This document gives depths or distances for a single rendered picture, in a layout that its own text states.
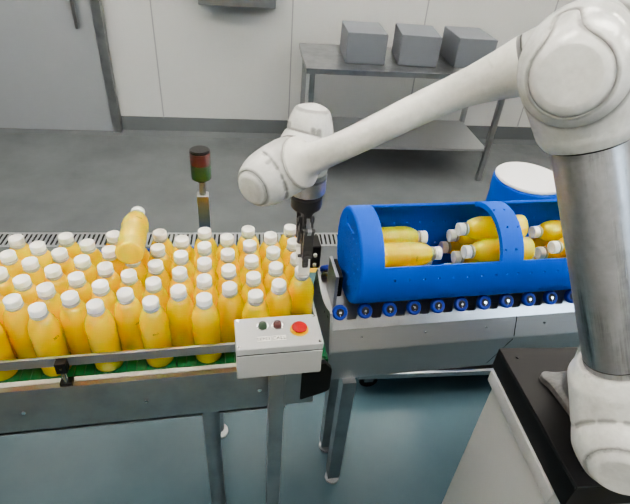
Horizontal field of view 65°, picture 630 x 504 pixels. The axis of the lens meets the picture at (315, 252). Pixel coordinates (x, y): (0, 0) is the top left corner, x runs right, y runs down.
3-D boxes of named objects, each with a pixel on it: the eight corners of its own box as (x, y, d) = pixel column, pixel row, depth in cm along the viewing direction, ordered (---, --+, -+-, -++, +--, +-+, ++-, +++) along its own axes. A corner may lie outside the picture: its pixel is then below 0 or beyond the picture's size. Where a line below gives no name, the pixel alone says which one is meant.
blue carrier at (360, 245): (629, 303, 153) (663, 219, 140) (356, 324, 138) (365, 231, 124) (571, 259, 178) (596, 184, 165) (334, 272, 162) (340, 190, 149)
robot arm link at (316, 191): (323, 161, 119) (321, 183, 123) (285, 162, 117) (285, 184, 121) (331, 179, 112) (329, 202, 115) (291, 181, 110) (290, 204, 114)
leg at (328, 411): (333, 452, 212) (349, 351, 175) (319, 453, 211) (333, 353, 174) (330, 439, 217) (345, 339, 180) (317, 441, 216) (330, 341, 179)
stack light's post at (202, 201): (222, 404, 228) (208, 196, 163) (213, 405, 227) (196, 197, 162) (222, 397, 231) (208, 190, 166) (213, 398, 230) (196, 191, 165)
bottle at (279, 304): (294, 338, 141) (297, 288, 130) (277, 351, 137) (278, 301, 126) (277, 325, 145) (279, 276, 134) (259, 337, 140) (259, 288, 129)
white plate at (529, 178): (573, 177, 208) (572, 179, 209) (510, 155, 221) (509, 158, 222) (552, 200, 190) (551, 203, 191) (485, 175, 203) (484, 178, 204)
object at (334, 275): (340, 308, 149) (344, 276, 141) (332, 309, 148) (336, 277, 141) (333, 287, 157) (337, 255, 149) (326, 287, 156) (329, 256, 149)
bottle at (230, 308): (240, 330, 142) (239, 280, 131) (247, 347, 137) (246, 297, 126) (216, 335, 140) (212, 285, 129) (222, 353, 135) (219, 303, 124)
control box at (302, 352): (320, 372, 120) (324, 342, 114) (237, 379, 116) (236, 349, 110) (313, 341, 128) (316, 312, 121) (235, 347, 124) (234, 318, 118)
